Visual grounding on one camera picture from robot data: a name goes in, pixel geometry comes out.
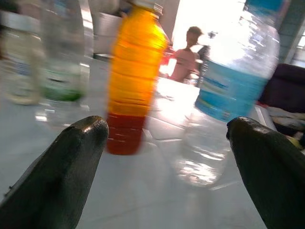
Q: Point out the pile of light clothes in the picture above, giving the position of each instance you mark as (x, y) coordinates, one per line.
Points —
(290, 121)

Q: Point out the clear bottle green label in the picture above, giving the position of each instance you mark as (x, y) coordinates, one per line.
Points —
(64, 71)

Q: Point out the dark purple sofa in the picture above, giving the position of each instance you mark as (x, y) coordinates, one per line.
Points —
(286, 88)

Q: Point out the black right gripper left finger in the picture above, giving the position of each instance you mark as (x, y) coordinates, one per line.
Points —
(59, 176)

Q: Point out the orange juice plastic bottle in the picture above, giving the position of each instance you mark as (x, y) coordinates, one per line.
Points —
(135, 71)

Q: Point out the clear bottle blue label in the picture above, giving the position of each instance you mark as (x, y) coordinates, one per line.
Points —
(233, 83)

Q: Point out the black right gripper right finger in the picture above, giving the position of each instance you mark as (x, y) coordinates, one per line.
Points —
(274, 176)

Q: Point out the clear jar pale label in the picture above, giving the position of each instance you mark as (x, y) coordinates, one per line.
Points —
(19, 59)

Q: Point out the person in pink shirt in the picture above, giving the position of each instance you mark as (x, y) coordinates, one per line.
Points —
(186, 62)

